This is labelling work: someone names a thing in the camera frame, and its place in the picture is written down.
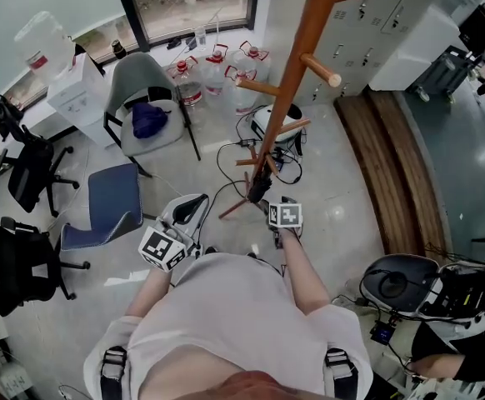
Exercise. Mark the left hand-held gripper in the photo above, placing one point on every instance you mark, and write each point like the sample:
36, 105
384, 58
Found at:
163, 248

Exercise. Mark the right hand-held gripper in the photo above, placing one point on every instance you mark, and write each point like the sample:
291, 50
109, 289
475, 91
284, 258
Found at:
286, 215

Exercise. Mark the brown wooden coat rack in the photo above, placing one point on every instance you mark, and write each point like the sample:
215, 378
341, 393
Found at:
301, 56

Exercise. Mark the person's right forearm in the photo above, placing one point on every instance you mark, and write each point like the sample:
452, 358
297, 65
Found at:
305, 277

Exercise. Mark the person's left forearm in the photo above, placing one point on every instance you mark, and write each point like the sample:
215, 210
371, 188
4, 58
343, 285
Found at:
151, 294

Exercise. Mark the small black electronic box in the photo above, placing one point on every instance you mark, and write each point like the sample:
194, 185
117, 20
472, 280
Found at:
279, 163

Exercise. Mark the white power strip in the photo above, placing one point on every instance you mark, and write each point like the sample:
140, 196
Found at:
198, 250

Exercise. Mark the black shoe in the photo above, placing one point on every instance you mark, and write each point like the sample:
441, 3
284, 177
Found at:
251, 255
211, 250

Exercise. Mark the black power adapter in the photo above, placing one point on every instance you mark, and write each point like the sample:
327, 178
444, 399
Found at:
248, 143

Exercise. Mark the blue fabric chair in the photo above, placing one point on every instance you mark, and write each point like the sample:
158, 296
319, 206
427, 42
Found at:
113, 194

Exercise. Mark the white round appliance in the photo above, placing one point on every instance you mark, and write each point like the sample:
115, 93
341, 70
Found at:
294, 121

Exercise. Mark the dark blue cloth bag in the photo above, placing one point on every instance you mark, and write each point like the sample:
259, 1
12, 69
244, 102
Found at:
148, 119

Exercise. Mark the white shirt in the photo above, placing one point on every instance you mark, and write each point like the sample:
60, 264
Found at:
238, 319

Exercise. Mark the wooden curved step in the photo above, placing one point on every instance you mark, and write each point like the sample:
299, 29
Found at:
396, 173

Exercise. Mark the grey shell chair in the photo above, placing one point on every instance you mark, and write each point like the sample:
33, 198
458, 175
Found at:
134, 75

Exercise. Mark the white cardboard box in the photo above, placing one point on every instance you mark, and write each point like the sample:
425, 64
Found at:
82, 98

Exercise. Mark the black office chair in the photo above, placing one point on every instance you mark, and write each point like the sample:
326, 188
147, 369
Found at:
17, 265
32, 173

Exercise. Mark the small blue screen device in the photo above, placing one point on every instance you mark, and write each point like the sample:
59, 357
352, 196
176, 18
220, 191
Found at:
382, 332

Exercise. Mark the white desk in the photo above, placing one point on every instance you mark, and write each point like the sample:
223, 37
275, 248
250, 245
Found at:
38, 123

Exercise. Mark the dark jar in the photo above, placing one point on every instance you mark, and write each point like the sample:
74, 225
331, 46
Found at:
118, 49

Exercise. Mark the small clear bottle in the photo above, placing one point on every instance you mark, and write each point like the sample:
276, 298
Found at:
201, 38

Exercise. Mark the grey metal lockers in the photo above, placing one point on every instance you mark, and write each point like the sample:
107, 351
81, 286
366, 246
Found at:
359, 44

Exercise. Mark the person's head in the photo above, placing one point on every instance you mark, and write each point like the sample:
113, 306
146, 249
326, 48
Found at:
255, 386

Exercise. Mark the black framed window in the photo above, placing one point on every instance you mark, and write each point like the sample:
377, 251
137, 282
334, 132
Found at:
192, 6

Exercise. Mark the grey wheeled cart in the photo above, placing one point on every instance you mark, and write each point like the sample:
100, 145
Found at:
442, 71

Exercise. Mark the white cabinet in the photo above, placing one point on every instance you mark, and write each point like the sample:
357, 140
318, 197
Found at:
421, 48

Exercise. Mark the black electronics assembly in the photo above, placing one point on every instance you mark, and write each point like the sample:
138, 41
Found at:
471, 290

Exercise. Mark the large clear water jug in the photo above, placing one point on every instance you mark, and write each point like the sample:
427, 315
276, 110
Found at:
44, 44

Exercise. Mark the black monitor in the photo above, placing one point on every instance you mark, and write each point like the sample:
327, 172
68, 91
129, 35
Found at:
480, 31

